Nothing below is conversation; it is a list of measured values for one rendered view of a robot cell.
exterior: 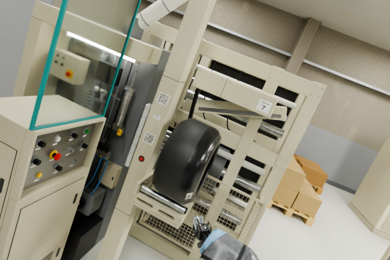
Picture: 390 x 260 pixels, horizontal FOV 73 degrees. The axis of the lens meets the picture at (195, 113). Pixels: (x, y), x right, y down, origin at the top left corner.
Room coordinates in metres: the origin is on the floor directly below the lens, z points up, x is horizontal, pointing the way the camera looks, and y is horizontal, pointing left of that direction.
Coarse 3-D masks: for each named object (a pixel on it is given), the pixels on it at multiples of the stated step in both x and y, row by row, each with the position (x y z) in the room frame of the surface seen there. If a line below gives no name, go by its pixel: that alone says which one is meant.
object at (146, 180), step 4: (152, 172) 1.79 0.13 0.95; (144, 176) 1.69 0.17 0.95; (148, 176) 1.71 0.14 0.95; (152, 176) 1.79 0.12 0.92; (140, 180) 1.62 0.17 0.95; (144, 180) 1.64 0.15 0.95; (148, 180) 1.73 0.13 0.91; (152, 180) 1.83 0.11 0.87; (136, 184) 1.58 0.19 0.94; (140, 184) 1.60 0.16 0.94; (144, 184) 1.66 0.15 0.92; (148, 184) 1.76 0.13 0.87; (136, 188) 1.58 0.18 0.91; (132, 192) 1.58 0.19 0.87; (136, 192) 1.58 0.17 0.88
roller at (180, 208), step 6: (144, 186) 1.62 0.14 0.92; (144, 192) 1.61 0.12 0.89; (150, 192) 1.60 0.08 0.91; (156, 192) 1.61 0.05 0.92; (156, 198) 1.59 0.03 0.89; (162, 198) 1.58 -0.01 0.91; (168, 198) 1.59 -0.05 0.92; (168, 204) 1.57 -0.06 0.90; (174, 204) 1.56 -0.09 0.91; (180, 204) 1.58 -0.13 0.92; (180, 210) 1.55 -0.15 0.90; (186, 210) 1.55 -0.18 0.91
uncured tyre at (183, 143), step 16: (176, 128) 1.62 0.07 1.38; (192, 128) 1.62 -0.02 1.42; (208, 128) 1.68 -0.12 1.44; (176, 144) 1.51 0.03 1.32; (192, 144) 1.52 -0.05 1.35; (208, 144) 1.54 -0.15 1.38; (160, 160) 1.50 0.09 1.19; (176, 160) 1.47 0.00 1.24; (192, 160) 1.46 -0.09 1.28; (208, 160) 1.52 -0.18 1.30; (160, 176) 1.48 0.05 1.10; (176, 176) 1.45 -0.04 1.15; (192, 176) 1.44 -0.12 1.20; (160, 192) 1.56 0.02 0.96; (176, 192) 1.47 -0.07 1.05; (192, 192) 1.47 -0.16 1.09
